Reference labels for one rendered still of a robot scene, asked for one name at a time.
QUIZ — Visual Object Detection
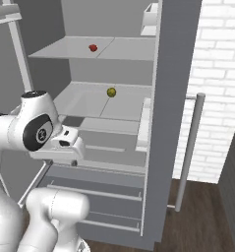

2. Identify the dark grey counter side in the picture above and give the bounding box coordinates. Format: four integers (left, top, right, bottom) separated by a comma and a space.
218, 109, 235, 252

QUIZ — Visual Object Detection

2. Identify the grey fridge door white frame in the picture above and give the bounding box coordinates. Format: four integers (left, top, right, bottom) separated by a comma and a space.
0, 0, 35, 116

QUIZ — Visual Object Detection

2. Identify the glass fridge shelf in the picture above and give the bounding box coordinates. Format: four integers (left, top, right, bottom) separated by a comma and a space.
28, 34, 156, 62
52, 81, 153, 123

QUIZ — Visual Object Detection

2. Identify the white fridge door bin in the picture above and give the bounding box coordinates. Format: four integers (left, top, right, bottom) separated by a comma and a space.
135, 96, 152, 154
140, 2, 159, 37

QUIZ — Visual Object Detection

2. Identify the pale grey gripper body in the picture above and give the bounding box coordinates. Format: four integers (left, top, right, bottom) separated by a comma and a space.
29, 136, 88, 162

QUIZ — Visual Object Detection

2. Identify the grey fridge drawer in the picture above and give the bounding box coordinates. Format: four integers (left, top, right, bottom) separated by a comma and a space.
77, 196, 145, 234
61, 115, 147, 168
36, 163, 146, 203

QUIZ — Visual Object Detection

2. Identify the thin white fridge door handle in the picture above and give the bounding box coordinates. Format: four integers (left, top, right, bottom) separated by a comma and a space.
17, 160, 54, 210

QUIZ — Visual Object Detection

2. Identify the grey fridge door with bins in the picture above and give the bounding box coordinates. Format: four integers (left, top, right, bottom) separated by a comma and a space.
140, 0, 204, 244

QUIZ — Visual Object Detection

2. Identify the grey fridge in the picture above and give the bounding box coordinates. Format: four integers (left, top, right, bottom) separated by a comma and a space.
15, 0, 162, 252

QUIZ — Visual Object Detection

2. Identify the yellow-green round fruit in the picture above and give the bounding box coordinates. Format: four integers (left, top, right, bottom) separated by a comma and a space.
106, 87, 117, 98

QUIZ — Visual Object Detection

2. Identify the long grey fridge door handle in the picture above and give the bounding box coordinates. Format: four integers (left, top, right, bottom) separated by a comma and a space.
167, 92, 206, 214

